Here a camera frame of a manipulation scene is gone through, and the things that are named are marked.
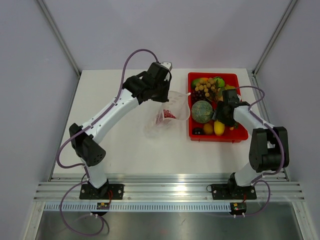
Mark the white slotted cable duct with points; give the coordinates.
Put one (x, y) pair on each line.
(219, 207)

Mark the aluminium rail beam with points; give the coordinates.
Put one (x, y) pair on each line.
(168, 187)

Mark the aluminium frame post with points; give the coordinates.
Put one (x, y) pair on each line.
(275, 35)
(45, 11)

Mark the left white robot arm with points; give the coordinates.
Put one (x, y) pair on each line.
(86, 138)

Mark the small orange fruit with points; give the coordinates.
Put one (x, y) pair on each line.
(208, 129)

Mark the yellow mango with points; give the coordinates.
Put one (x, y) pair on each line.
(219, 128)

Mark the black dark fruit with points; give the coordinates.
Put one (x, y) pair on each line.
(198, 131)

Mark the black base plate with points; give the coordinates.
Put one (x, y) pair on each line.
(222, 191)
(113, 191)

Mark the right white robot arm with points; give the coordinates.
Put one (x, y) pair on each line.
(268, 151)

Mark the clear zip top bag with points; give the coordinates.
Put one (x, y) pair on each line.
(177, 104)

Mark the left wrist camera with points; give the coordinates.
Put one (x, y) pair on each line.
(167, 65)

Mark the yellow star fruit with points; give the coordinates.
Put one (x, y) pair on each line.
(229, 87)

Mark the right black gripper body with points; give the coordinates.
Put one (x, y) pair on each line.
(221, 117)

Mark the pink red grape bunch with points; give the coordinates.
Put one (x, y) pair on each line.
(167, 114)

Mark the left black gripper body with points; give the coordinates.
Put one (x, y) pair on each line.
(161, 93)

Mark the green netted melon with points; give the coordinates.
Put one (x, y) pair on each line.
(202, 112)

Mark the left aluminium frame post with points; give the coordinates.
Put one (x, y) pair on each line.
(45, 11)

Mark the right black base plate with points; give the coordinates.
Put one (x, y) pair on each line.
(222, 191)

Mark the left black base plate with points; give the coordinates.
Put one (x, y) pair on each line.
(113, 191)

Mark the dark red grape bunch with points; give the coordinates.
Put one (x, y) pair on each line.
(198, 96)

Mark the right aluminium frame post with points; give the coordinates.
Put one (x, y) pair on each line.
(275, 35)

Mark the green leafy vegetable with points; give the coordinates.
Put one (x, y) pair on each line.
(218, 82)

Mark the tan longan bunch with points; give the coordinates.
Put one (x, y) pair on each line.
(208, 88)

